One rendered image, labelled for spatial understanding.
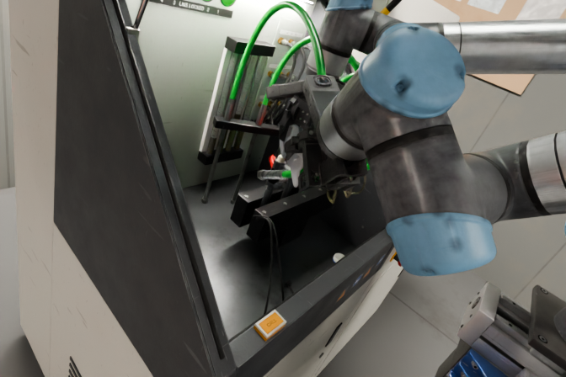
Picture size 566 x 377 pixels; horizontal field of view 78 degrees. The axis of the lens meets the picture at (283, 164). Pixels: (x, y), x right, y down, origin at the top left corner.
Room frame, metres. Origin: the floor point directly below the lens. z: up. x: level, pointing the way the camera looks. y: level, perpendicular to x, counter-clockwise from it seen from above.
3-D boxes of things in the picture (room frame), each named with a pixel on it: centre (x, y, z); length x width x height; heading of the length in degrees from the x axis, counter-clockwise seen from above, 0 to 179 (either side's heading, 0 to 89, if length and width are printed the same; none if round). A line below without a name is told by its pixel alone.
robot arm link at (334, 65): (0.71, -0.01, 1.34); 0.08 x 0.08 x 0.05
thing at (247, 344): (0.59, -0.19, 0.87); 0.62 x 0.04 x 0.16; 148
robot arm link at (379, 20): (0.69, -0.11, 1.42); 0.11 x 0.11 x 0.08; 89
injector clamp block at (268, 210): (0.82, -0.06, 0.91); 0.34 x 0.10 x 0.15; 148
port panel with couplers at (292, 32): (1.07, 0.10, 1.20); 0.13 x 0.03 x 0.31; 148
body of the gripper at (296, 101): (0.71, -0.02, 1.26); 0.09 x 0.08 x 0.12; 58
